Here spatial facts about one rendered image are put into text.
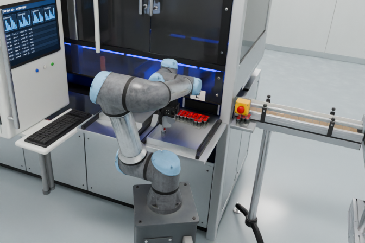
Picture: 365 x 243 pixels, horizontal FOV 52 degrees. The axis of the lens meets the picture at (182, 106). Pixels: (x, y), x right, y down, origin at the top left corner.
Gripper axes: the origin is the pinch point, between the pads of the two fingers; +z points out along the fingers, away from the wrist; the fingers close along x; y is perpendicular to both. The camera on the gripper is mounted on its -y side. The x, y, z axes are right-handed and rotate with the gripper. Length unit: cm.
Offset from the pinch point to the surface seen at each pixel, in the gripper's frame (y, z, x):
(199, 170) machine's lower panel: 12, 43, 31
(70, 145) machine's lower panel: -81, 51, 31
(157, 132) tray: -5.0, 7.1, 5.5
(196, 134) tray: 14.1, 7.2, 12.6
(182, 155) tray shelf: 14.0, 7.2, -8.4
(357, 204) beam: 101, 41, 36
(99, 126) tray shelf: -35.3, 7.4, -1.6
